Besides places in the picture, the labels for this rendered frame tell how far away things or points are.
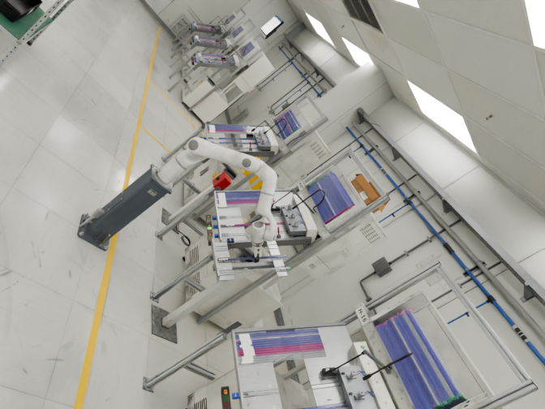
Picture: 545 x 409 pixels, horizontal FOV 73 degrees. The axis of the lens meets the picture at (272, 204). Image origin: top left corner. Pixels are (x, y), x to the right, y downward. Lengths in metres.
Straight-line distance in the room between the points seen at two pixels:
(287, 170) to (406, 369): 2.68
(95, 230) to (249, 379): 1.54
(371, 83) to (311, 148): 2.24
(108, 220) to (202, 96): 4.67
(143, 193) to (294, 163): 2.02
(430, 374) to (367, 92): 4.72
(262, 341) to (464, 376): 1.07
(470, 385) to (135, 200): 2.28
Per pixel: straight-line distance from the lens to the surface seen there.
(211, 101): 7.23
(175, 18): 11.03
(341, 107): 6.06
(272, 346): 2.25
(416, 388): 2.15
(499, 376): 3.66
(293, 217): 3.00
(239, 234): 2.87
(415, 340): 2.21
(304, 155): 4.19
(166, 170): 2.64
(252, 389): 2.11
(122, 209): 2.80
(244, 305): 3.34
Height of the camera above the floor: 1.80
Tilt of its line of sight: 13 degrees down
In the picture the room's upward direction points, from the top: 54 degrees clockwise
